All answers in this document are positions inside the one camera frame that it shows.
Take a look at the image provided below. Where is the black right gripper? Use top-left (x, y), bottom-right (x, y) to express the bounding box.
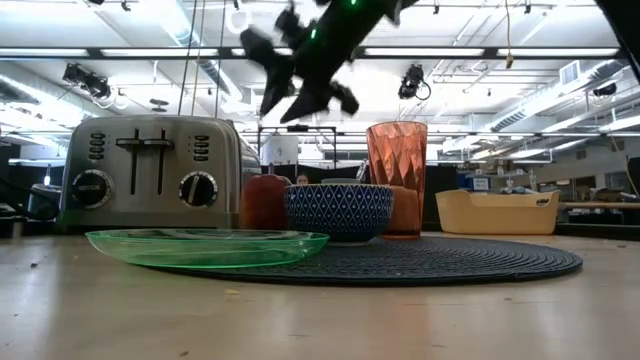
top-left (239, 27), bottom-right (361, 124)

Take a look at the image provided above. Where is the blue patterned bowl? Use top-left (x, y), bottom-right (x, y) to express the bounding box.
top-left (284, 182), bottom-right (395, 245)

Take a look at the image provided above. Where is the white background container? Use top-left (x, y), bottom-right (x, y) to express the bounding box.
top-left (261, 135), bottom-right (300, 167)

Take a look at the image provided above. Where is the orange faceted plastic tumbler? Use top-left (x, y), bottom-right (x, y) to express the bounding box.
top-left (365, 120), bottom-right (429, 240)

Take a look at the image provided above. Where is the red apple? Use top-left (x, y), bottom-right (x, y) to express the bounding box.
top-left (239, 173), bottom-right (293, 232)

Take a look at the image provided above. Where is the stainless steel toaster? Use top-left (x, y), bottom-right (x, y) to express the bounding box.
top-left (58, 114), bottom-right (262, 232)

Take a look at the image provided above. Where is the green glass plate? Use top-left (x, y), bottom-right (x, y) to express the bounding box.
top-left (84, 228), bottom-right (331, 270)

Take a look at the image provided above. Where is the dark round woven placemat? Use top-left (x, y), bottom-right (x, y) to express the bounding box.
top-left (148, 234), bottom-right (584, 288)

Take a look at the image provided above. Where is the cream plastic basin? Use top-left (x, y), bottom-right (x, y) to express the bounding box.
top-left (434, 188), bottom-right (562, 237)

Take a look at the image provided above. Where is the black background metal frame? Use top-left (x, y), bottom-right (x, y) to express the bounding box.
top-left (256, 124), bottom-right (338, 172)

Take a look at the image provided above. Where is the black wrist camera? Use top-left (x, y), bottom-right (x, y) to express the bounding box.
top-left (273, 3), bottom-right (307, 47)

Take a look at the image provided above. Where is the black overhead frame bar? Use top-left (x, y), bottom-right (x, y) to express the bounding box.
top-left (0, 45), bottom-right (622, 60)

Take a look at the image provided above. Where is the hanging grey cable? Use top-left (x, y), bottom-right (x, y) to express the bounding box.
top-left (177, 0), bottom-right (200, 118)

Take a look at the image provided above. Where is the hanging yellow cable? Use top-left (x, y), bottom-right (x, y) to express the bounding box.
top-left (503, 0), bottom-right (516, 70)

